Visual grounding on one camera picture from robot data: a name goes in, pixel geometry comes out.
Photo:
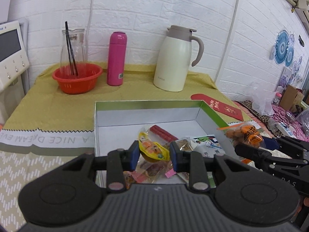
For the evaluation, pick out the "white dispenser with screen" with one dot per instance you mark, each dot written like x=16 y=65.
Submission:
x=10 y=53

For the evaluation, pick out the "white power strip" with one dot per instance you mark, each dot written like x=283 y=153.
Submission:
x=286 y=128

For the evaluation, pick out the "cream thermos jug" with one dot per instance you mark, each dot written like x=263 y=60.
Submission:
x=172 y=62

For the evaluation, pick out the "yellow cloth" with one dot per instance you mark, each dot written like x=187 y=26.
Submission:
x=72 y=111

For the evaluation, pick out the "small blue round wall decoration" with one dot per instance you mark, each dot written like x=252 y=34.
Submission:
x=289 y=56

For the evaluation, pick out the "green cardboard box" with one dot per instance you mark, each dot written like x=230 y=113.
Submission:
x=144 y=114

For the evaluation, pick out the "white printed snack packet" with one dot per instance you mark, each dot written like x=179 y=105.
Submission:
x=207 y=147

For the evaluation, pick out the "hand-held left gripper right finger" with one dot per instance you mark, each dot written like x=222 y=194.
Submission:
x=175 y=157

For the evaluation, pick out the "orange packet of round snacks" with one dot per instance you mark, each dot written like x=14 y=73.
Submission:
x=246 y=134

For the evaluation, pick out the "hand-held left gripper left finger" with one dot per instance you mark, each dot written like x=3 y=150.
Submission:
x=134 y=156

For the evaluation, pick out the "pink thermos bottle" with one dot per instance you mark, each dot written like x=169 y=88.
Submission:
x=117 y=60

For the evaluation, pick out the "brown cardboard box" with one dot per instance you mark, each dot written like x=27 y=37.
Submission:
x=291 y=98

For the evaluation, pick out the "clear packet with pink label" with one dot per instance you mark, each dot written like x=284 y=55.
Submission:
x=152 y=171

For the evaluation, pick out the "black chopstick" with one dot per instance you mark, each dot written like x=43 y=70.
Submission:
x=73 y=55
x=70 y=50

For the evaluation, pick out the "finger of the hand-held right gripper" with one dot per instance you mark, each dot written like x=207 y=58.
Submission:
x=251 y=153
x=270 y=142

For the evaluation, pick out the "large blue round wall decoration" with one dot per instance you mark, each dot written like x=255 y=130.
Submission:
x=281 y=47

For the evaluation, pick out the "glass pitcher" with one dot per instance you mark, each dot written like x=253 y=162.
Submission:
x=79 y=50

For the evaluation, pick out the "red plastic strainer basket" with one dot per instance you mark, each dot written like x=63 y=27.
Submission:
x=77 y=84

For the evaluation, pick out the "clear plastic bag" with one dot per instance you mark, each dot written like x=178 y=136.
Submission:
x=262 y=99

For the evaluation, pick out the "red envelope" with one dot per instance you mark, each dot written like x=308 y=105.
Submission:
x=222 y=106

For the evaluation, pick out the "clear packet of brown snack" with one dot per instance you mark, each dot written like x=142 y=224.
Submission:
x=184 y=144

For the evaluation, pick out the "patterned tablecloth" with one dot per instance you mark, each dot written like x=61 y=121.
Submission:
x=36 y=174

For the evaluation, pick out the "red sausage sticks packet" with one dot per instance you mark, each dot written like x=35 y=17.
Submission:
x=163 y=132

